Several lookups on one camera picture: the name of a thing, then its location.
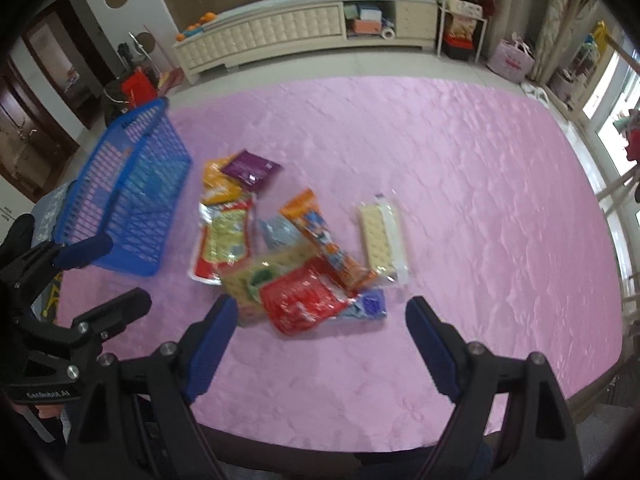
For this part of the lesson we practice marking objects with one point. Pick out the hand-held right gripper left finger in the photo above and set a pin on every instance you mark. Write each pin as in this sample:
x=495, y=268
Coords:
x=212, y=350

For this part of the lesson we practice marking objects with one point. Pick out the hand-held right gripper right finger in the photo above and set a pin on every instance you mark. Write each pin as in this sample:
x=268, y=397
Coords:
x=435, y=350

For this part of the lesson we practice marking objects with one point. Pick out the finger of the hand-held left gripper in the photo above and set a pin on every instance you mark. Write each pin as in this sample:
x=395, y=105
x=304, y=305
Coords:
x=82, y=255
x=117, y=310

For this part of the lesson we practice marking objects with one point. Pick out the blue plastic basket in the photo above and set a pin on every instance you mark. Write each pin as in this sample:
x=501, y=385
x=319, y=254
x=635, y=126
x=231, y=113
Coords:
x=140, y=180

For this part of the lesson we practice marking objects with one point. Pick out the grey-blue snack packet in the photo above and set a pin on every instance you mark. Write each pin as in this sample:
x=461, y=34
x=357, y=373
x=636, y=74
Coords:
x=280, y=232

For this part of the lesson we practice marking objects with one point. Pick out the long orange snack packet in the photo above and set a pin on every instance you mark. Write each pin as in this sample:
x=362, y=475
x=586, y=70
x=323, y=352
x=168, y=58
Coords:
x=320, y=230

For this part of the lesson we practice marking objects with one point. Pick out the grey printed cloth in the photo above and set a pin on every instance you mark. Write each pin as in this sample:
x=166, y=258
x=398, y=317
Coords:
x=50, y=210

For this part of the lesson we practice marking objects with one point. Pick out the small blue snack packet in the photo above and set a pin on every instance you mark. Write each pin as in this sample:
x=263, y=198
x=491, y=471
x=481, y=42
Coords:
x=370, y=305

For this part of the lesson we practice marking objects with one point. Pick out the green cracker packet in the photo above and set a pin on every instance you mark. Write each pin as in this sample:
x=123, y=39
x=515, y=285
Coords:
x=250, y=280

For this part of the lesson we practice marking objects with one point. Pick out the red and yellow snack packet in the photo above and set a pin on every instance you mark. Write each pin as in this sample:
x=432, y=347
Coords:
x=222, y=240

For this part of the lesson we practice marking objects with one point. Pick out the white cracker packet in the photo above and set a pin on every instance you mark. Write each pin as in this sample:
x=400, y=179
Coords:
x=382, y=240

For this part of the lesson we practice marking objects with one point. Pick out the yellow-orange snack packet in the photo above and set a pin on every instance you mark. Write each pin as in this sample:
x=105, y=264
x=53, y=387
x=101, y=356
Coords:
x=215, y=180

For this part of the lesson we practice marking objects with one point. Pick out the black bag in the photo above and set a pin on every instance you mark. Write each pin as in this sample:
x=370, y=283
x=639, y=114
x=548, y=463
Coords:
x=115, y=102

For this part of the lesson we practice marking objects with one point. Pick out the pink blanket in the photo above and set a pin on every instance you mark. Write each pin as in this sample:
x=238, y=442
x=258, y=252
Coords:
x=450, y=185

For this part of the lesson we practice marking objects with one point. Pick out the red bag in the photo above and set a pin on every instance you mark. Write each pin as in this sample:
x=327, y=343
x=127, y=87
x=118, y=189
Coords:
x=140, y=87

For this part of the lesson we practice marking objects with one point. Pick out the purple snack packet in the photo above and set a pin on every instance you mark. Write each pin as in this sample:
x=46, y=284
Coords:
x=250, y=167

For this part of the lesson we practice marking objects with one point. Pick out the white slipper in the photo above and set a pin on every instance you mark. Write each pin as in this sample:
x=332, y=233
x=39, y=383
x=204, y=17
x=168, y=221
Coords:
x=530, y=89
x=542, y=96

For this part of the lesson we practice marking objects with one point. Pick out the cream tv cabinet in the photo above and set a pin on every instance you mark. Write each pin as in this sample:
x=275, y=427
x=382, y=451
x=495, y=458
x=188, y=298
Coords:
x=270, y=30

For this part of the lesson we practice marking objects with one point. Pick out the pink bag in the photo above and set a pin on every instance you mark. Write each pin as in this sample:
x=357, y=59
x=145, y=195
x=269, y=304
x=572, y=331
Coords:
x=510, y=62

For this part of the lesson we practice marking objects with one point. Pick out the red box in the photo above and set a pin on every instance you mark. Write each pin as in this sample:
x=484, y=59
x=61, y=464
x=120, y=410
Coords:
x=457, y=46

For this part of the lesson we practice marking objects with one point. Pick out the white paper roll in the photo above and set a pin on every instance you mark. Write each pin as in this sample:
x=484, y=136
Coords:
x=388, y=34

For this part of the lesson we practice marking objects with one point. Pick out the orange box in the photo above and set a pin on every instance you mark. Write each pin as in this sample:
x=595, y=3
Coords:
x=367, y=26

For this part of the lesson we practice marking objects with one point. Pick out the white metal rack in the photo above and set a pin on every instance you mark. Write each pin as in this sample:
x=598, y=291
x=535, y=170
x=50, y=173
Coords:
x=440, y=10

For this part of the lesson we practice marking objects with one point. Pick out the light blue box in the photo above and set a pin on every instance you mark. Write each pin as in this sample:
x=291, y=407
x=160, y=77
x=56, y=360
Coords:
x=370, y=11

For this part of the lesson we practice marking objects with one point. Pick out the patterned curtain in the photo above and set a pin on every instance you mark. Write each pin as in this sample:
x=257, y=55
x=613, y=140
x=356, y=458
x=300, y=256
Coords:
x=565, y=25

